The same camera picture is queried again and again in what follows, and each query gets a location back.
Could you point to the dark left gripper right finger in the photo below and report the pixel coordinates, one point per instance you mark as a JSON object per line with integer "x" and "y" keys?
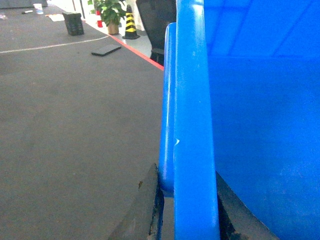
{"x": 240, "y": 215}

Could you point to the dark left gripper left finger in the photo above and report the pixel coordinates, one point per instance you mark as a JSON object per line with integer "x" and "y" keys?
{"x": 144, "y": 219}

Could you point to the large blue plastic crate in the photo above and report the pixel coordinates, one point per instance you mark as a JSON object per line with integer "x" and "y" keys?
{"x": 241, "y": 105}

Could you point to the black flat phone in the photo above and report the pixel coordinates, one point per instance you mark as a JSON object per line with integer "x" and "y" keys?
{"x": 106, "y": 50}

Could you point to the yellow black striped cone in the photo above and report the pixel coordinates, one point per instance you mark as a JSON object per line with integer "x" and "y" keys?
{"x": 130, "y": 26}

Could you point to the black mesh office chair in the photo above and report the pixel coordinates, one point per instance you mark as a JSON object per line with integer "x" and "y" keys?
{"x": 156, "y": 15}

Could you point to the small black crate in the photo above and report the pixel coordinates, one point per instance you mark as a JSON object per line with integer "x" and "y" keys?
{"x": 73, "y": 23}

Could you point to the green potted plant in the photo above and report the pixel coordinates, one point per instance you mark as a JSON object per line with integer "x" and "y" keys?
{"x": 108, "y": 13}

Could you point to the white paper sheet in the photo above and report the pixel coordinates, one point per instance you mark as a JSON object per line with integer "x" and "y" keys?
{"x": 56, "y": 17}

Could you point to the white paper cup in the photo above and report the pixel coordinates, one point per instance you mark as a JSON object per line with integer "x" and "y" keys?
{"x": 38, "y": 7}

